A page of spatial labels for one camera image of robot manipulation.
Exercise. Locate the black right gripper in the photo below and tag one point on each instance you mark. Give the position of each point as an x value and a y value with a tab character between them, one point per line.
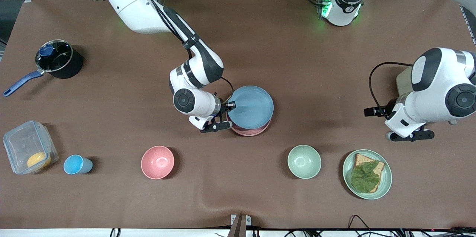
223	109

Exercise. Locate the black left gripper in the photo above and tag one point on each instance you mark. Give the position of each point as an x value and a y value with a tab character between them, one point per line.
388	109

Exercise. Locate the blue plate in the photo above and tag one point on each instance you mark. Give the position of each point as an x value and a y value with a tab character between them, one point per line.
253	106

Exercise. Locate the pink plate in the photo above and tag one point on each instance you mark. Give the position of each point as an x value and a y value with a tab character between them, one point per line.
249	133

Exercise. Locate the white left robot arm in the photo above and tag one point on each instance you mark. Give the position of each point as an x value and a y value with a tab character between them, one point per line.
438	80

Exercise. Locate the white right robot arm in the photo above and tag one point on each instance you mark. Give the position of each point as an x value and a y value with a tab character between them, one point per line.
126	2

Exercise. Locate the beige chrome toaster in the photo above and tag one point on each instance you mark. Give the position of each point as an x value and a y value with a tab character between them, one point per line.
404	82

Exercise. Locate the toast slice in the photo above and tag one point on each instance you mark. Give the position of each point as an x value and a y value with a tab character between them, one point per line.
360	160

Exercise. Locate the green lettuce leaf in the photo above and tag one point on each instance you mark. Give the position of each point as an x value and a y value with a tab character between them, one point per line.
364	179

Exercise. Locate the green plate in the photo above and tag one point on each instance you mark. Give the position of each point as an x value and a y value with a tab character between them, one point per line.
386	183

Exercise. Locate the green bowl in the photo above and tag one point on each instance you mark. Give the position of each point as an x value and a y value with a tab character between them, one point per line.
304	162

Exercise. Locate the pink bowl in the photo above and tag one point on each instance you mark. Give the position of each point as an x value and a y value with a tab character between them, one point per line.
157	162

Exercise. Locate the blue cup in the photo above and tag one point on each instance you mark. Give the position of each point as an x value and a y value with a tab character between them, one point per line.
74	164

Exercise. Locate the glass lid blue knob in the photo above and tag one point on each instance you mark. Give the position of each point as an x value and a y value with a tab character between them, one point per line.
55	58

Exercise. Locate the orange round food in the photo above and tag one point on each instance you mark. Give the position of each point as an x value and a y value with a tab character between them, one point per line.
37	160

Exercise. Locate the clear plastic container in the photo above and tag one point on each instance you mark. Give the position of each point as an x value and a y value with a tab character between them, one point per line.
22	144

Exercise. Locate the metal table edge bracket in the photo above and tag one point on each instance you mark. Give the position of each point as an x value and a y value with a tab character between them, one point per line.
240	226

